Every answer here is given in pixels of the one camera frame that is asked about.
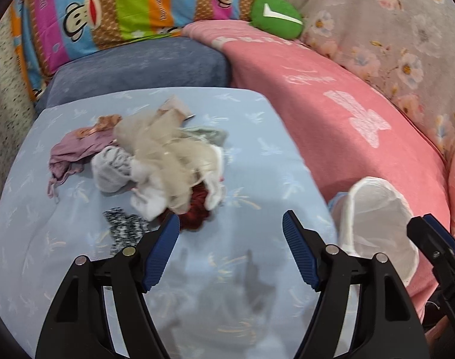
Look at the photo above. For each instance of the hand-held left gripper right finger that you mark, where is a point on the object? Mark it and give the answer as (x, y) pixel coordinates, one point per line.
(298, 246)

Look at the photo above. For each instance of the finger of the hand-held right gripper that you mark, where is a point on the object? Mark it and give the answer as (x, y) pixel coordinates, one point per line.
(435, 233)

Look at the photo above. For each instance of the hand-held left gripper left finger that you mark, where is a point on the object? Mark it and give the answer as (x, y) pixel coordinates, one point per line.
(164, 250)

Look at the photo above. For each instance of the white mesh basket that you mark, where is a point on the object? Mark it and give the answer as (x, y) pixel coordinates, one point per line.
(377, 224)

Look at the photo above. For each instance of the beige stocking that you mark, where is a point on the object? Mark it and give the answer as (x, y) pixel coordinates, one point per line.
(173, 106)

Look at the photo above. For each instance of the black and white patterned cloth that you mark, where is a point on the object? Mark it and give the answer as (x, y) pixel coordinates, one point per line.
(128, 228)

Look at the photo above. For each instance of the dark red cloth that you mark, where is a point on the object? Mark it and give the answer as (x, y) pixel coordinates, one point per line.
(194, 213)

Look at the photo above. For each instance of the pale grey sock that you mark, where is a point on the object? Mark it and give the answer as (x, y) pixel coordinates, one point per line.
(111, 170)

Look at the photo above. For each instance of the light blue palm-print sheet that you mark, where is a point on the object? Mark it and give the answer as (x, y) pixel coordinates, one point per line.
(231, 325)

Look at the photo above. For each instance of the beige tulle cloth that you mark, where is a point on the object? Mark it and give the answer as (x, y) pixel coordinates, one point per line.
(156, 146)

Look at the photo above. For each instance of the purple garment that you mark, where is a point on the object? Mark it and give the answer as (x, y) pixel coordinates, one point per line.
(76, 149)

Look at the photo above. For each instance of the pink blanket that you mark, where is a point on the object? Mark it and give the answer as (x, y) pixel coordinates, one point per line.
(306, 112)

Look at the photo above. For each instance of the brown stocking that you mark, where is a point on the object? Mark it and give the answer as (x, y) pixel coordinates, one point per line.
(106, 123)

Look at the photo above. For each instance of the blue-grey cushion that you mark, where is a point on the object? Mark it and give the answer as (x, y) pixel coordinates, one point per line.
(137, 71)

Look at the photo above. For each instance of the cream dotted cloth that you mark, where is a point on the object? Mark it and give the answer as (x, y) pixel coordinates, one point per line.
(9, 112)

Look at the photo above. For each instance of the grey floral sheet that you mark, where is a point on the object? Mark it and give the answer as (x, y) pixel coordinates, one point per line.
(380, 26)

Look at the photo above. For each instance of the green plush toy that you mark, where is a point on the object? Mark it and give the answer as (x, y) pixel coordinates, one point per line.
(274, 18)

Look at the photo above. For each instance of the colourful striped cartoon blanket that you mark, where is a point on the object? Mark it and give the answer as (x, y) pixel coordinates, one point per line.
(111, 3)

